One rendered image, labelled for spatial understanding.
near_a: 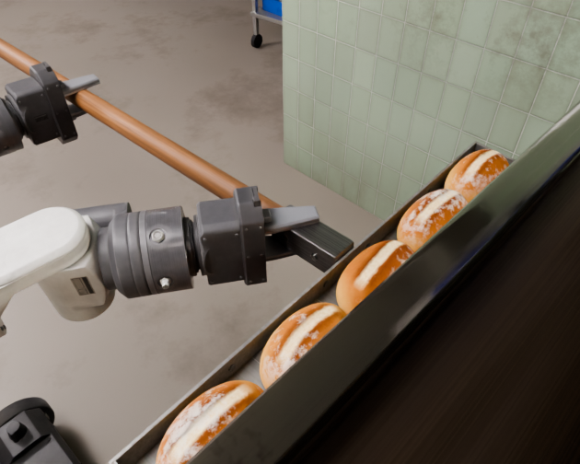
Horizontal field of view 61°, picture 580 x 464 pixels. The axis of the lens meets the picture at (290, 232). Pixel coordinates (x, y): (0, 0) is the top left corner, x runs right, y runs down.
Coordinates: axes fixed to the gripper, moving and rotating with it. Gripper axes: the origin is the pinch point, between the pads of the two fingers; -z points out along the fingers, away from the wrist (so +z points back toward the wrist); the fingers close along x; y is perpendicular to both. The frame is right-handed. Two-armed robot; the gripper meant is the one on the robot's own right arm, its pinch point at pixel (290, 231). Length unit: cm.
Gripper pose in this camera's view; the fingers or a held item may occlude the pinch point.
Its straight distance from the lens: 53.2
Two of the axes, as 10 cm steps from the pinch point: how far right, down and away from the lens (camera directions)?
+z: -9.8, 1.4, -1.5
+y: 2.1, 6.8, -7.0
